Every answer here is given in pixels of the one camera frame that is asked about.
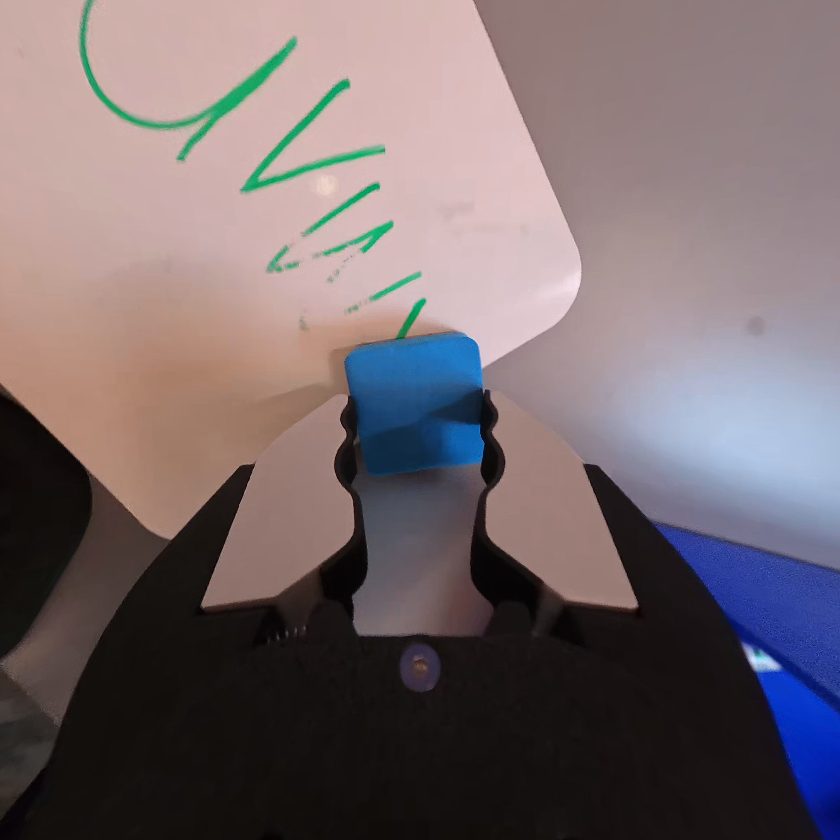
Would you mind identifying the blue plastic bin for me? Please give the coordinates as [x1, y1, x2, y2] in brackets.
[650, 520, 840, 840]

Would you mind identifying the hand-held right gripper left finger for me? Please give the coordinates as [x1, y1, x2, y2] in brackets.
[200, 395, 367, 627]

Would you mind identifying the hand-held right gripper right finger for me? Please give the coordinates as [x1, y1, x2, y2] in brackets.
[470, 389, 639, 636]

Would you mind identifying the blue whiteboard eraser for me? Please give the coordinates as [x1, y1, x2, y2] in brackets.
[344, 331, 487, 477]

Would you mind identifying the small white whiteboard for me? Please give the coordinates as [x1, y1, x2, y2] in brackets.
[0, 0, 584, 543]

